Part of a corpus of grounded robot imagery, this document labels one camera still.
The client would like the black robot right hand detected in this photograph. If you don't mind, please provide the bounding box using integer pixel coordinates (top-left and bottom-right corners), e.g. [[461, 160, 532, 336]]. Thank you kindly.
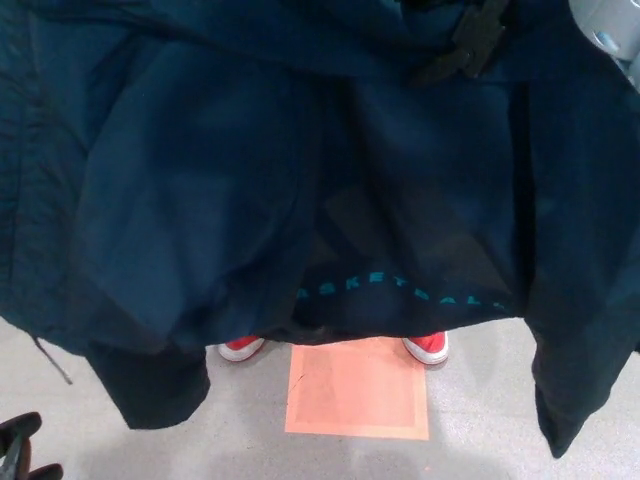
[[408, 0, 507, 85]]

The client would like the dark teal windbreaker coat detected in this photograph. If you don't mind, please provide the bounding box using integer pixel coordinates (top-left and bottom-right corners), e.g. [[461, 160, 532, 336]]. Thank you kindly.
[[0, 0, 640, 460]]

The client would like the person's left red white sneaker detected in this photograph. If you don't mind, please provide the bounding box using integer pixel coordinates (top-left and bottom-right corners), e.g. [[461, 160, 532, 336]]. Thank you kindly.
[[402, 330, 450, 365]]

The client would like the person's red white sneaker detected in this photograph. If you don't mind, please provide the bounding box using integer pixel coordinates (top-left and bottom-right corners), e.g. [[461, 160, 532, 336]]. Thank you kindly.
[[402, 330, 450, 365], [217, 334, 266, 363]]

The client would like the person's right red white sneaker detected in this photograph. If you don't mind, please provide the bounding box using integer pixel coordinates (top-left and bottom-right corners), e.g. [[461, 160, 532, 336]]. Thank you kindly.
[[217, 334, 266, 363]]

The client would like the orange square floor marker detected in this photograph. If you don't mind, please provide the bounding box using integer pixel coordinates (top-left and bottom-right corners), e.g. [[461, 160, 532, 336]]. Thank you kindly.
[[283, 344, 431, 441]]

